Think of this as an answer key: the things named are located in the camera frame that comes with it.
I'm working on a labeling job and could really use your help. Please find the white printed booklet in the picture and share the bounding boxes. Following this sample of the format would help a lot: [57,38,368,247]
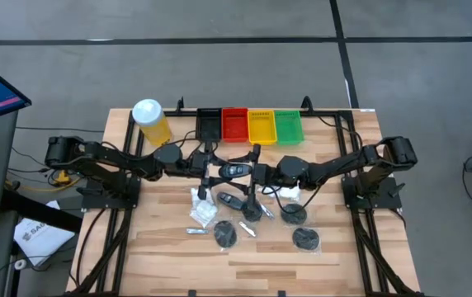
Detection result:
[12,200,76,267]

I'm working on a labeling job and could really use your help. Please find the black oblong travel shaver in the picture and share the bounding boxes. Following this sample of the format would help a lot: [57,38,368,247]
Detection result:
[216,191,245,211]
[218,163,253,180]

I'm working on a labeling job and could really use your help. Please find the black aluminium table frame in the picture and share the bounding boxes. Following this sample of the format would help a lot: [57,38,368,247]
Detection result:
[68,107,422,297]

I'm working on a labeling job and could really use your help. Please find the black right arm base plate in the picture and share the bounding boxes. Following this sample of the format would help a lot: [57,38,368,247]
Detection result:
[342,175,403,210]

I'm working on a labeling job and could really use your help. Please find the yellow plastic basket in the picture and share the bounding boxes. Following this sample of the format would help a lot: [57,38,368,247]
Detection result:
[247,109,278,146]

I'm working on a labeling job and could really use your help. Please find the green plastic basket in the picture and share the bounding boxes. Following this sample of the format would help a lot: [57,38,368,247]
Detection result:
[273,109,305,146]

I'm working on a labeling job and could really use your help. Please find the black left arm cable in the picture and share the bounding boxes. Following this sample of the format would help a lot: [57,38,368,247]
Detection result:
[99,130,204,166]

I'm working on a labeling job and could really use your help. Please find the yellow cable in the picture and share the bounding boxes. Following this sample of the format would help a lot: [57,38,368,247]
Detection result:
[4,168,83,194]

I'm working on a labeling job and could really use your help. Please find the red plastic basket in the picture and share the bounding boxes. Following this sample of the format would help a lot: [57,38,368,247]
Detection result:
[221,106,249,144]

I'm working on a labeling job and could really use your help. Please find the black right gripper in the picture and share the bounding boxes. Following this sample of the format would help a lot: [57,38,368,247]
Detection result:
[226,144,281,207]

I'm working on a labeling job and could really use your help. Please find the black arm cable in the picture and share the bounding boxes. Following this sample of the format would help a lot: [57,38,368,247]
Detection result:
[267,183,318,215]
[99,130,204,166]

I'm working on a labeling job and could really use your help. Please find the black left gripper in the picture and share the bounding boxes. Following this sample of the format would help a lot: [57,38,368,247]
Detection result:
[186,142,237,200]

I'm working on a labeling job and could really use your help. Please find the yellow wipes canister white lid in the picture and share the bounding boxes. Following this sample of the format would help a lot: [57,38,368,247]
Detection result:
[131,97,173,148]

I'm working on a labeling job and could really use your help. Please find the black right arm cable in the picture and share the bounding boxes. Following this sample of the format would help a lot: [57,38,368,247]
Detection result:
[267,183,318,215]

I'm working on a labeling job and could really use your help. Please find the bagged white cotton swabs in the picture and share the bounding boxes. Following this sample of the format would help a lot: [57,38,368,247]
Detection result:
[190,187,206,205]
[189,200,219,229]
[256,183,302,203]

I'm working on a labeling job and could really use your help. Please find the black plastic basket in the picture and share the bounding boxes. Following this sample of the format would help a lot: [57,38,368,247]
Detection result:
[196,107,223,144]

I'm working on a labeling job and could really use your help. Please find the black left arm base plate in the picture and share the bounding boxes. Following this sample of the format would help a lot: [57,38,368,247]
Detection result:
[81,175,142,210]

